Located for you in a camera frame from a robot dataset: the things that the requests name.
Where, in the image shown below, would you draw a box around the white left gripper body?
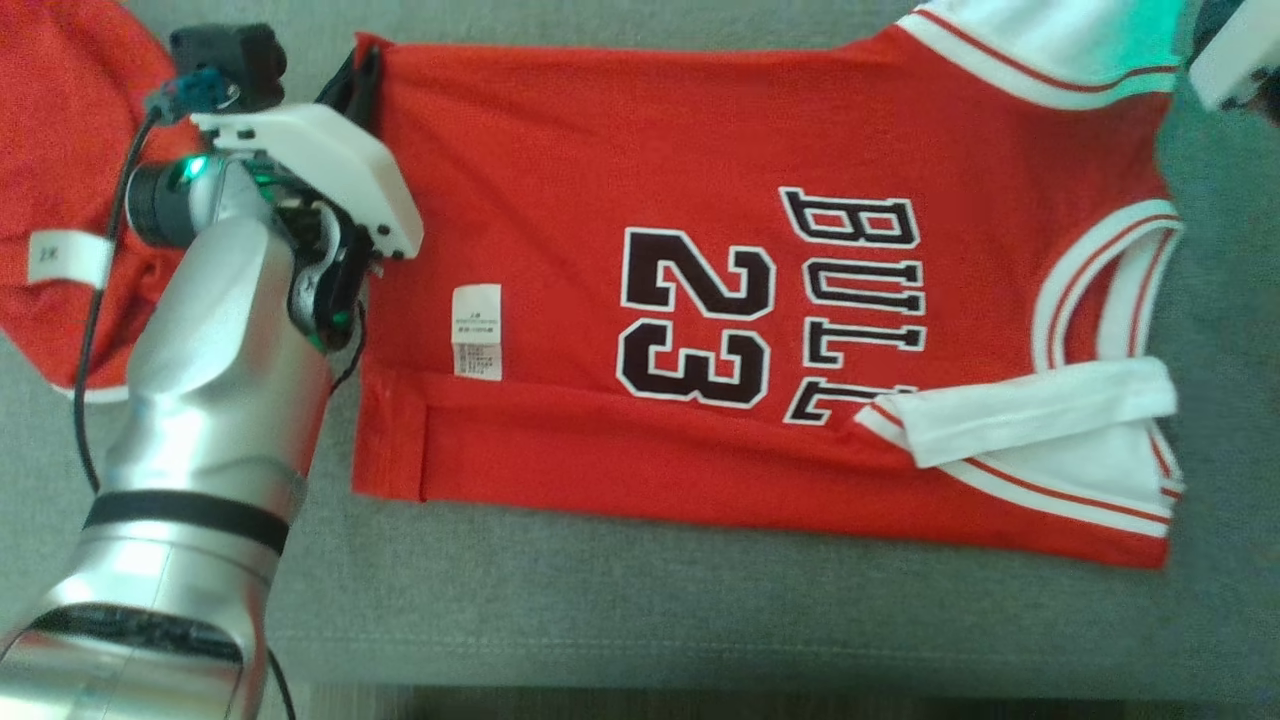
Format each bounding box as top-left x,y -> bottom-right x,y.
190,100 -> 426,261

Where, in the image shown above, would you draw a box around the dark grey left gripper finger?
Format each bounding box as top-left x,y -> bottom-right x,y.
352,48 -> 383,131
316,48 -> 361,111

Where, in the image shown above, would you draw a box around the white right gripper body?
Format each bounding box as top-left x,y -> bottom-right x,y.
1188,0 -> 1280,111

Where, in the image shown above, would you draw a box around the red Bulls 23 jersey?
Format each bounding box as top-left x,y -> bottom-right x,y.
350,0 -> 1191,571

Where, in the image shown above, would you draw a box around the red white basketball shorts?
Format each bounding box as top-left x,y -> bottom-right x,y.
0,0 -> 201,406

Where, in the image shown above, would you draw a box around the black cable with teal plug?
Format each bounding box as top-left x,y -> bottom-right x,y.
72,68 -> 297,720

